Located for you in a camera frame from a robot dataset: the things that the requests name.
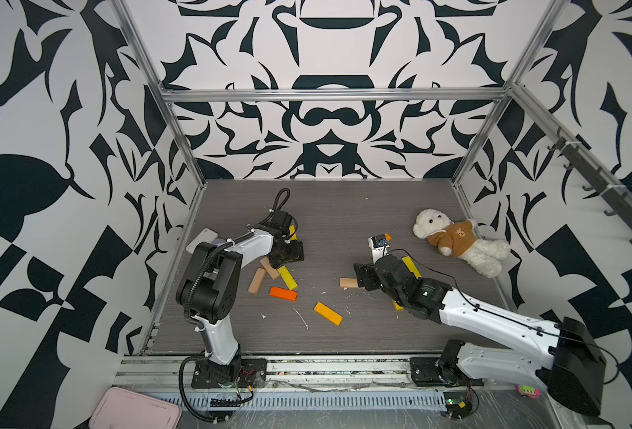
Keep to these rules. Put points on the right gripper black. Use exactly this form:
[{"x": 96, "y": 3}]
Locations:
[{"x": 363, "y": 272}]

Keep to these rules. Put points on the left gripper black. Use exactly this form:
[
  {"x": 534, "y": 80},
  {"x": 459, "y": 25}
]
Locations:
[{"x": 296, "y": 253}]

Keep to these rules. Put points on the amber orange block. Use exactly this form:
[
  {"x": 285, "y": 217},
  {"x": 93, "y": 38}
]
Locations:
[{"x": 328, "y": 313}]

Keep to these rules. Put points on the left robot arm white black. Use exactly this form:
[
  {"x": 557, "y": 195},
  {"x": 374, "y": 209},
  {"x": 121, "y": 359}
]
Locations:
[{"x": 208, "y": 289}]

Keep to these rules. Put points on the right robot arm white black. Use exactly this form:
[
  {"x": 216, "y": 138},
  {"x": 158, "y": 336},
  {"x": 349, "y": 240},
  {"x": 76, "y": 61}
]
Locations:
[{"x": 561, "y": 359}]

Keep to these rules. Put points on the natural wood block tilted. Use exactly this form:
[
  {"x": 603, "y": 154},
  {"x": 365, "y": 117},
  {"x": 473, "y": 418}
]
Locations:
[{"x": 272, "y": 272}]

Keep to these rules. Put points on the natural wood block left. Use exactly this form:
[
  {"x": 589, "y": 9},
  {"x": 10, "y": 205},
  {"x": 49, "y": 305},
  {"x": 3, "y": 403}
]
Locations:
[{"x": 257, "y": 281}]

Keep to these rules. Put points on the red orange block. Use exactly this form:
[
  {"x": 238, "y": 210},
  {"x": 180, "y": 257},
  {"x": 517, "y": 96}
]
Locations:
[{"x": 283, "y": 294}]

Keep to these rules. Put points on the natural wood block centre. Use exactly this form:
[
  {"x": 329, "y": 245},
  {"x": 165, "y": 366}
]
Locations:
[{"x": 348, "y": 283}]

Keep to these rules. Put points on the white small device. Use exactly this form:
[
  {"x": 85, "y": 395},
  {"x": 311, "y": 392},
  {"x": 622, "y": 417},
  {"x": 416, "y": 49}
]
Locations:
[{"x": 206, "y": 235}]

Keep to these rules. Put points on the white teddy bear brown shirt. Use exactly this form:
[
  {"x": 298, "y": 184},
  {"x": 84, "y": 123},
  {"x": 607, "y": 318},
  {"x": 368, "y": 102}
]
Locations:
[{"x": 453, "y": 239}]

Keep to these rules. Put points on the green circuit board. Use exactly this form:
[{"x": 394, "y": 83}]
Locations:
[{"x": 458, "y": 407}]

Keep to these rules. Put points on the pink green small gadget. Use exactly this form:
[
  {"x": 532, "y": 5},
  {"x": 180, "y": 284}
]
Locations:
[{"x": 528, "y": 391}]

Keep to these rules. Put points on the pink tray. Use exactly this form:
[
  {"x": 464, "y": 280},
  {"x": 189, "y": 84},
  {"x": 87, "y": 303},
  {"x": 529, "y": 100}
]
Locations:
[{"x": 121, "y": 408}]

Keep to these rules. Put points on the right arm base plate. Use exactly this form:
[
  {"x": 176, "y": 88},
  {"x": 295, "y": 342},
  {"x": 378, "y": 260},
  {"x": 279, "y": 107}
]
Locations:
[{"x": 432, "y": 372}]

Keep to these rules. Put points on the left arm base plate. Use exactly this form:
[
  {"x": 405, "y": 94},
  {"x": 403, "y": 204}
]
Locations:
[{"x": 240, "y": 373}]

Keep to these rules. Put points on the aluminium front rail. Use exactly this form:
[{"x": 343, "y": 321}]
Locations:
[{"x": 160, "y": 372}]

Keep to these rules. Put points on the grey hook rail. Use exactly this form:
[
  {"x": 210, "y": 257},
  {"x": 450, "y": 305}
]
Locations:
[{"x": 600, "y": 180}]

